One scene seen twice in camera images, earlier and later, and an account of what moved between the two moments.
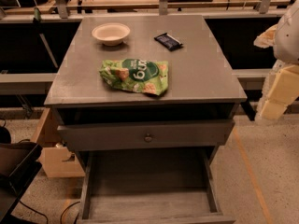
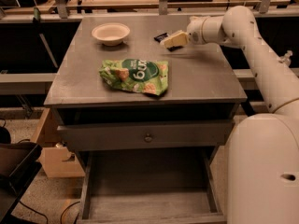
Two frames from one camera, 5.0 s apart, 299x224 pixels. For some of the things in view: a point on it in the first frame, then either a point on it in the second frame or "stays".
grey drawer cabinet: [147, 102] stays
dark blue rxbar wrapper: [167, 41] stays
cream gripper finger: [279, 90] → [177, 38]
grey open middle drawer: [150, 186] stays
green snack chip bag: [136, 75] stays
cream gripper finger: [267, 38] → [194, 18]
